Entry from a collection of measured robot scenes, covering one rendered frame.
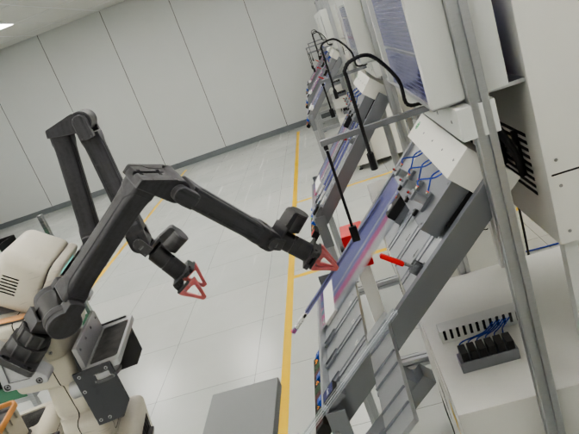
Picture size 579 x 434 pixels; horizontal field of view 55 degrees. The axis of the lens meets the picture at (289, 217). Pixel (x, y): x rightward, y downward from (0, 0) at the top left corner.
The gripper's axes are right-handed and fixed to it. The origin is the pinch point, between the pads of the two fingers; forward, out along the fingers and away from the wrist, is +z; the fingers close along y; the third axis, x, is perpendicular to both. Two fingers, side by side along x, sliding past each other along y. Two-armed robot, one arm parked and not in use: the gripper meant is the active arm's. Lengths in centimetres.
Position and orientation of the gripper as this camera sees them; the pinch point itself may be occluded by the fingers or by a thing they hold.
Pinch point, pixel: (335, 266)
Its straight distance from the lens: 162.8
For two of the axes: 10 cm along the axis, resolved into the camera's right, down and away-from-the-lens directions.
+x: -4.8, 8.2, 3.1
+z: 8.8, 4.6, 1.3
